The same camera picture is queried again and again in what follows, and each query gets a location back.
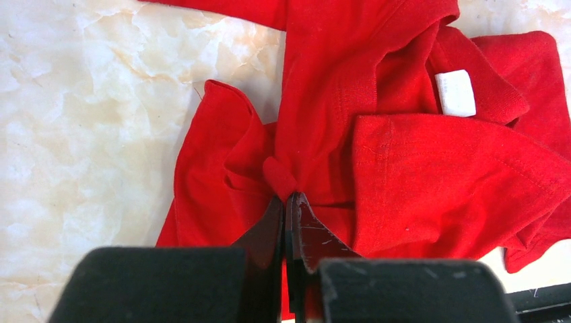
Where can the white garment label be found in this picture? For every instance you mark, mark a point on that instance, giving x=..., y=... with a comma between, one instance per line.
x=456, y=93

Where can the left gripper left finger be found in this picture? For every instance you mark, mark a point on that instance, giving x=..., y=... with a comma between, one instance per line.
x=260, y=299

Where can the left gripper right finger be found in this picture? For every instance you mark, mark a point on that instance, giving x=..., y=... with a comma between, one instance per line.
x=307, y=242

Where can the red t-shirt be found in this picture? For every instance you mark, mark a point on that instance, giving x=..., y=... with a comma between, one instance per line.
x=419, y=195

